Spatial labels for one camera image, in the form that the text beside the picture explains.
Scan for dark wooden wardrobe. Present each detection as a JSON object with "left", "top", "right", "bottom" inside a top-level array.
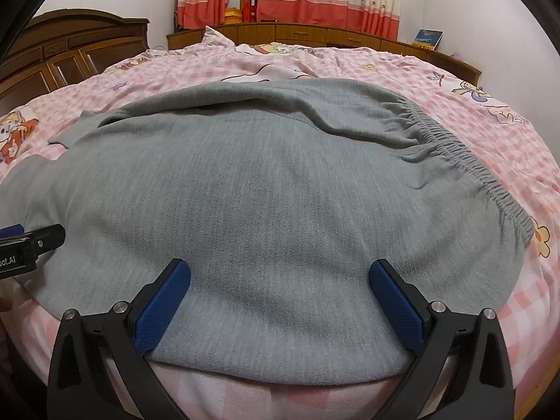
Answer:
[{"left": 0, "top": 9, "right": 152, "bottom": 101}]

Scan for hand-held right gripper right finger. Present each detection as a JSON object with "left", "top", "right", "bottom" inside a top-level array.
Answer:
[{"left": 368, "top": 259, "right": 515, "bottom": 420}]

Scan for blue book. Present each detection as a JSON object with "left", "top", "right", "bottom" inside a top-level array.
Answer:
[{"left": 412, "top": 29, "right": 443, "bottom": 51}]

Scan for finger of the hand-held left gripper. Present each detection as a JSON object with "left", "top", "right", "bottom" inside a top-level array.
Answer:
[{"left": 0, "top": 223, "right": 66, "bottom": 255}]

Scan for grey pants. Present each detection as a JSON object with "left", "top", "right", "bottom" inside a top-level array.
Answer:
[{"left": 0, "top": 78, "right": 535, "bottom": 375}]

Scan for pink checked printed blanket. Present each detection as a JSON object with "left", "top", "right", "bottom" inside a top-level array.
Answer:
[{"left": 0, "top": 26, "right": 560, "bottom": 420}]

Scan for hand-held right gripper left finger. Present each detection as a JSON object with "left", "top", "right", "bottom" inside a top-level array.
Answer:
[{"left": 47, "top": 258, "right": 193, "bottom": 420}]

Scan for wooden headboard cabinet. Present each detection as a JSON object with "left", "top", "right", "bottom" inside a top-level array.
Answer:
[{"left": 166, "top": 22, "right": 482, "bottom": 86}]

